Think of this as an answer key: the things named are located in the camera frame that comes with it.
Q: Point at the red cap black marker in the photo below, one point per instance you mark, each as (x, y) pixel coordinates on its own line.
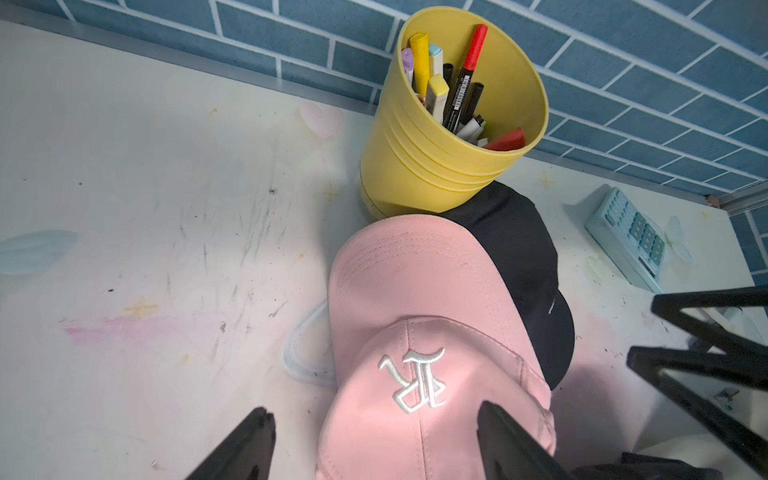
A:
(464, 77)

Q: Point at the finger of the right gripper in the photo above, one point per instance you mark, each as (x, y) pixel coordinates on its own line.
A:
(670, 307)
(652, 364)

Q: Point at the light blue calculator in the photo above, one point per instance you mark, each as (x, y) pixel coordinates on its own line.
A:
(629, 239)

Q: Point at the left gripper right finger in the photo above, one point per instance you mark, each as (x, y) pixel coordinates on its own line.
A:
(509, 452)

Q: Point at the pink baseball cap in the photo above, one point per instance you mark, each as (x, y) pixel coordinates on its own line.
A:
(424, 330)

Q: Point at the yellow highlighter pen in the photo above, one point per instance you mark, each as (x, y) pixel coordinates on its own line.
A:
(419, 45)

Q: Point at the black cap rear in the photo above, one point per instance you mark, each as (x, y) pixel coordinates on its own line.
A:
(511, 230)

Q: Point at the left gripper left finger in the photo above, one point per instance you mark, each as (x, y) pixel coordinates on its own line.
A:
(245, 454)

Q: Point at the yellow pen cup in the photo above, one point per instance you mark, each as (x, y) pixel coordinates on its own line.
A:
(412, 163)

